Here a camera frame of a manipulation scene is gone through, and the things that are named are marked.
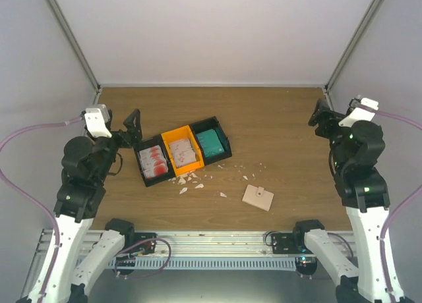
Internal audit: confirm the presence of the beige card holder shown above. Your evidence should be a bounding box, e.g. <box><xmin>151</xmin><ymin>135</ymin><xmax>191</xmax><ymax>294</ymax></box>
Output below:
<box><xmin>242</xmin><ymin>184</ymin><xmax>274</xmax><ymax>211</ymax></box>

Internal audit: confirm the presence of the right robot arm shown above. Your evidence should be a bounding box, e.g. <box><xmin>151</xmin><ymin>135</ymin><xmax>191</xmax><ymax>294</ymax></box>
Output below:
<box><xmin>292</xmin><ymin>98</ymin><xmax>411</xmax><ymax>302</ymax></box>

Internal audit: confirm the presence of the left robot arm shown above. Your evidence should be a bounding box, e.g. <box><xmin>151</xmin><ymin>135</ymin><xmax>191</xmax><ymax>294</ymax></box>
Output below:
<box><xmin>20</xmin><ymin>104</ymin><xmax>142</xmax><ymax>302</ymax></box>

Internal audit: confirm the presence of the red white card stack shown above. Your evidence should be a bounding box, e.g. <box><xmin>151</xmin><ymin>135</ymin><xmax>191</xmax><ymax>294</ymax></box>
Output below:
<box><xmin>138</xmin><ymin>145</ymin><xmax>168</xmax><ymax>179</ymax></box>

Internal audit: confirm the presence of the white pink card stack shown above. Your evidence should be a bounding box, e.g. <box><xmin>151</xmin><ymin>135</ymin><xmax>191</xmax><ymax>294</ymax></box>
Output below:
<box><xmin>169</xmin><ymin>138</ymin><xmax>196</xmax><ymax>168</ymax></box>

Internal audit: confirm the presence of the black bin left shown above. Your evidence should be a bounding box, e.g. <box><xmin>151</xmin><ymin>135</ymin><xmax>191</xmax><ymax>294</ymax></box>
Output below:
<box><xmin>135</xmin><ymin>134</ymin><xmax>175</xmax><ymax>187</ymax></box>

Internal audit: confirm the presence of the black bin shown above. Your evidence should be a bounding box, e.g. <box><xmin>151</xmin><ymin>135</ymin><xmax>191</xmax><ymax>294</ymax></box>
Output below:
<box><xmin>135</xmin><ymin>134</ymin><xmax>175</xmax><ymax>187</ymax></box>
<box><xmin>189</xmin><ymin>117</ymin><xmax>232</xmax><ymax>165</ymax></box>

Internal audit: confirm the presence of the orange bin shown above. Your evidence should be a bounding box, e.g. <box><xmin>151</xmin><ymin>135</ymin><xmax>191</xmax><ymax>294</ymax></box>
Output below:
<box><xmin>161</xmin><ymin>125</ymin><xmax>204</xmax><ymax>176</ymax></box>

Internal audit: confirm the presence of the black bin right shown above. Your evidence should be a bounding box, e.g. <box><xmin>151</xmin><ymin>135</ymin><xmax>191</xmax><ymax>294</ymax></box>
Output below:
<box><xmin>189</xmin><ymin>117</ymin><xmax>232</xmax><ymax>165</ymax></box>

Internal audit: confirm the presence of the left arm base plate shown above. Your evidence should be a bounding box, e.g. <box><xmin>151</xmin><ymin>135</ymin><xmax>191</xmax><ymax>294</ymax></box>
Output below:
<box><xmin>133</xmin><ymin>232</ymin><xmax>158</xmax><ymax>254</ymax></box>

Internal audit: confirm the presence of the aluminium rail frame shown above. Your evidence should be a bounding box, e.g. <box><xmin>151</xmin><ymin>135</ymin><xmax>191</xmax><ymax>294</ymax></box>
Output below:
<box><xmin>36</xmin><ymin>229</ymin><xmax>360</xmax><ymax>256</ymax></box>

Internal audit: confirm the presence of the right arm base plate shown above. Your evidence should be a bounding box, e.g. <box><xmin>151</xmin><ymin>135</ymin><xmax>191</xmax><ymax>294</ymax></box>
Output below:
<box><xmin>270</xmin><ymin>232</ymin><xmax>297</xmax><ymax>255</ymax></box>

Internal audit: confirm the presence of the grey slotted cable duct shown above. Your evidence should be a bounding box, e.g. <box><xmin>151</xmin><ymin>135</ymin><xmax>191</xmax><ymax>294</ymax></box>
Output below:
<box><xmin>117</xmin><ymin>257</ymin><xmax>296</xmax><ymax>271</ymax></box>

